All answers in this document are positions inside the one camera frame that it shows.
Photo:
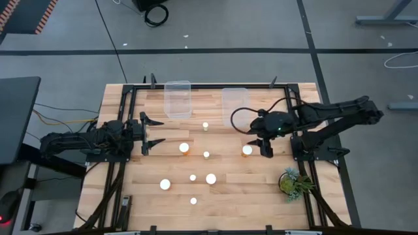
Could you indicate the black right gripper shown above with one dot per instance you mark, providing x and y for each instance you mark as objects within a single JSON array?
[{"x": 277, "y": 124}]

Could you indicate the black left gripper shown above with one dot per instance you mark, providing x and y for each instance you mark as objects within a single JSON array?
[{"x": 143, "y": 134}]

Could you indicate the orange pill bottle white cap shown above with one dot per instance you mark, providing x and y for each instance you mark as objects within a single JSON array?
[
  {"x": 183, "y": 147},
  {"x": 247, "y": 149},
  {"x": 165, "y": 184},
  {"x": 211, "y": 179}
]

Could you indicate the slim pale yellow pill bottle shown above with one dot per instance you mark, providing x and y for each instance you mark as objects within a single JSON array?
[
  {"x": 193, "y": 177},
  {"x": 206, "y": 153},
  {"x": 193, "y": 200},
  {"x": 205, "y": 125}
]

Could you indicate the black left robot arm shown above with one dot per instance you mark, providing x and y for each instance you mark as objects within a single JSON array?
[{"x": 72, "y": 142}]

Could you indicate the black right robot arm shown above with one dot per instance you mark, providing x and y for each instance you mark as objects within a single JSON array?
[{"x": 336, "y": 109}]

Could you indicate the clear plastic bin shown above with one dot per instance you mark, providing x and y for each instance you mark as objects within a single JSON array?
[
  {"x": 235, "y": 98},
  {"x": 178, "y": 98}
]

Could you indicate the succulent plant in black pot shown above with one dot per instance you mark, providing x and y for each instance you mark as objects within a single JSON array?
[{"x": 289, "y": 184}]

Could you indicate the small grey black device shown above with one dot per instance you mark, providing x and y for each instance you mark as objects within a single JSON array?
[{"x": 125, "y": 200}]

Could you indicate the black equipment box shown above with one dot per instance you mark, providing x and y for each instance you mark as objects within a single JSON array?
[{"x": 143, "y": 4}]

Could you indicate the black desk top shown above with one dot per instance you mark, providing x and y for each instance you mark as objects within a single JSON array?
[{"x": 16, "y": 117}]

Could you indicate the grey metal bar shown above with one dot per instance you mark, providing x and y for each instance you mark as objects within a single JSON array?
[{"x": 403, "y": 106}]

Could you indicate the black caster wheel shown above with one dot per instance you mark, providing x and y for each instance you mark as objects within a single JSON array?
[{"x": 34, "y": 227}]

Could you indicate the black computer mouse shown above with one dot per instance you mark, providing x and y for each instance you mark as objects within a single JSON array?
[{"x": 8, "y": 204}]

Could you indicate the black mat orange striped edge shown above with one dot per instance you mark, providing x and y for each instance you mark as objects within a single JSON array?
[{"x": 23, "y": 16}]

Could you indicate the grey desk foot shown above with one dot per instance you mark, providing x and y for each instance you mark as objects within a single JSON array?
[{"x": 385, "y": 20}]

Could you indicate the black aluminium table frame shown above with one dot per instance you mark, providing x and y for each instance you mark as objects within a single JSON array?
[{"x": 209, "y": 86}]

